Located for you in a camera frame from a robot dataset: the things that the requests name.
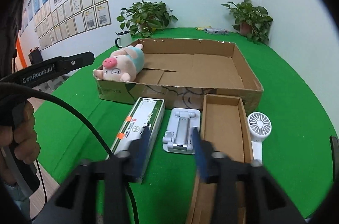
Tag white handheld fan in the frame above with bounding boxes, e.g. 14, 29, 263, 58
247, 112, 272, 163

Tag right potted plant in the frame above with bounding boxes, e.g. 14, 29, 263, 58
222, 0, 274, 44

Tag black cable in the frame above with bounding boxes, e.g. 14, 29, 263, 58
0, 82, 140, 224

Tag large cardboard box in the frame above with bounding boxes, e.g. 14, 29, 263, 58
95, 38, 264, 113

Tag green white long box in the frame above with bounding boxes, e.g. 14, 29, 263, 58
111, 97, 165, 183

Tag white mug black handle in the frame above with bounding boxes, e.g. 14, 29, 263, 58
115, 31, 133, 48

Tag narrow cardboard tray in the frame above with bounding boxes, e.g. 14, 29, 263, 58
186, 94, 253, 223

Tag potted plant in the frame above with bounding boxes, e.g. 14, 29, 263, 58
222, 0, 274, 44
116, 0, 178, 38

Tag yellow item on table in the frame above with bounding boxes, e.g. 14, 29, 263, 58
195, 26, 212, 31

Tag person's left hand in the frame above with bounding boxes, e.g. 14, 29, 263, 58
1, 101, 41, 164

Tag pink pig plush toy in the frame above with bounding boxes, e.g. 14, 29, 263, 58
93, 43, 145, 82

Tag white phone stand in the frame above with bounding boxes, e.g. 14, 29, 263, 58
163, 108, 200, 155

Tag black phone on table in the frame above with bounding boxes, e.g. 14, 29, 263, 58
329, 136, 339, 182

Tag colourful packet on table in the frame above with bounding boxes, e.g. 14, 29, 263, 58
204, 28, 229, 35

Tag framed certificates on wall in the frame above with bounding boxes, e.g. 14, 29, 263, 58
18, 0, 112, 50

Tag left potted plant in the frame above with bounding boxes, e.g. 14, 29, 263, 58
116, 0, 178, 38

